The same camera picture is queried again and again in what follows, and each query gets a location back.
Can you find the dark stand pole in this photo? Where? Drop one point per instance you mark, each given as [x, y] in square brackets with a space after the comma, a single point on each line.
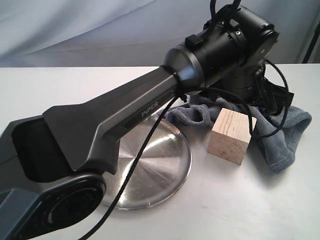
[311, 50]

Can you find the grey-blue fleece towel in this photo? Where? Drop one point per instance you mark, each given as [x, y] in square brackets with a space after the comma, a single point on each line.
[279, 150]

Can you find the round stainless steel plate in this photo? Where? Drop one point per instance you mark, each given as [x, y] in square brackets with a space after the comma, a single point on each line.
[160, 172]

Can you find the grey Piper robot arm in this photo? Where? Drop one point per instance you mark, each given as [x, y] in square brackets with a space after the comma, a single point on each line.
[52, 165]

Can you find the white backdrop cloth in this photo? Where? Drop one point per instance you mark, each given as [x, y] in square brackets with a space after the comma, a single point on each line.
[95, 33]

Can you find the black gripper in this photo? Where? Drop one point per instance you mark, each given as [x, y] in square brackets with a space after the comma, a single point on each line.
[250, 84]

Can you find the light wooden cube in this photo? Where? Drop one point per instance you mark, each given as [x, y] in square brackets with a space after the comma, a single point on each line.
[229, 137]

